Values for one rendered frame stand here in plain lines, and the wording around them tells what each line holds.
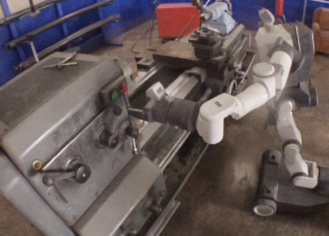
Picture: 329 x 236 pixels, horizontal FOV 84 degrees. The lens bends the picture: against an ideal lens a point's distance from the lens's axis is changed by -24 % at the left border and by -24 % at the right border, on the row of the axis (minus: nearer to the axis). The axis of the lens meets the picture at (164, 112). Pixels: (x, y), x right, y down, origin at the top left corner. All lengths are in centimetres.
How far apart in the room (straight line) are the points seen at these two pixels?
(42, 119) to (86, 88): 20
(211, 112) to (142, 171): 59
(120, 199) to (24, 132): 54
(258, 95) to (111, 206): 74
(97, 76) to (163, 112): 30
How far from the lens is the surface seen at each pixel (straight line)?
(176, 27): 455
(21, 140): 72
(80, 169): 77
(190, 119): 66
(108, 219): 102
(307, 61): 124
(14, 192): 76
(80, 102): 80
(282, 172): 200
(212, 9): 248
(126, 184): 108
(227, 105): 64
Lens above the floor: 168
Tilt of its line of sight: 38 degrees down
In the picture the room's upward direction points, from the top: 8 degrees counter-clockwise
